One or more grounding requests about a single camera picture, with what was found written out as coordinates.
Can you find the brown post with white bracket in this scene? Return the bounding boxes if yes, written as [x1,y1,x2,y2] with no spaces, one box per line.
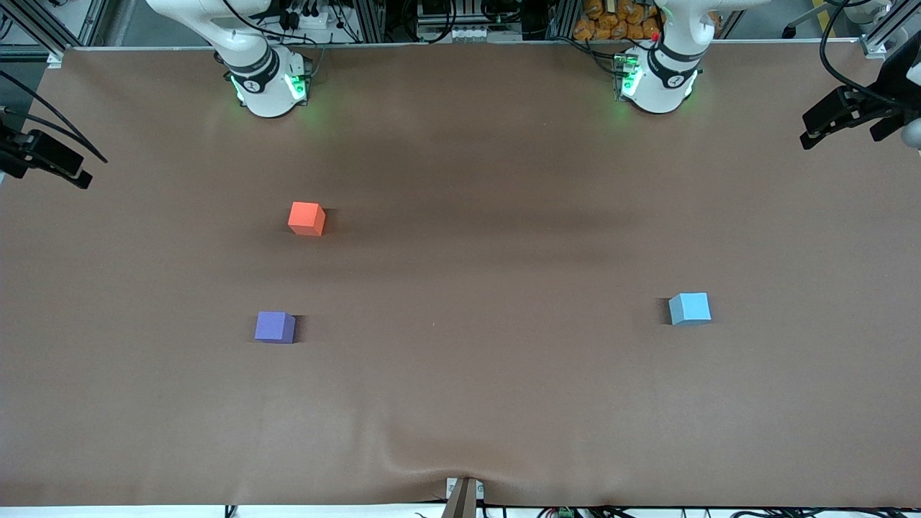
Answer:
[440,476,486,518]

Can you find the brown table cloth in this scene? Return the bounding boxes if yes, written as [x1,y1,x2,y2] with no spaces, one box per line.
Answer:
[0,40,921,509]

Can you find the bag of orange items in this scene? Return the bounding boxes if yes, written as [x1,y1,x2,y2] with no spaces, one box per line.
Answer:
[573,0,663,42]

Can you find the aluminium frame profile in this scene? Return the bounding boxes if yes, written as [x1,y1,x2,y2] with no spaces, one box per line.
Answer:
[0,0,110,60]

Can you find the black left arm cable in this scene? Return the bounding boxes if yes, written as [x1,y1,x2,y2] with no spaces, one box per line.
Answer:
[819,0,876,92]

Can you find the orange foam block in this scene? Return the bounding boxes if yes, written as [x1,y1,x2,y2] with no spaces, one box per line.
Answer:
[288,201,327,237]

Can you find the light blue foam block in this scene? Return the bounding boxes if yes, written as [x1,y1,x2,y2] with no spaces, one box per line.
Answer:
[668,292,712,327]

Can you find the power strip with black plugs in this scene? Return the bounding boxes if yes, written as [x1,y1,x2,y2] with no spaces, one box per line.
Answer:
[276,0,340,30]

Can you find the purple foam block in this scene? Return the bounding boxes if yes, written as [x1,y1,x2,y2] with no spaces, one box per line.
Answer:
[254,311,297,345]

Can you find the white power strip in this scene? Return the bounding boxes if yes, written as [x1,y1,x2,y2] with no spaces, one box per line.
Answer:
[419,25,505,43]

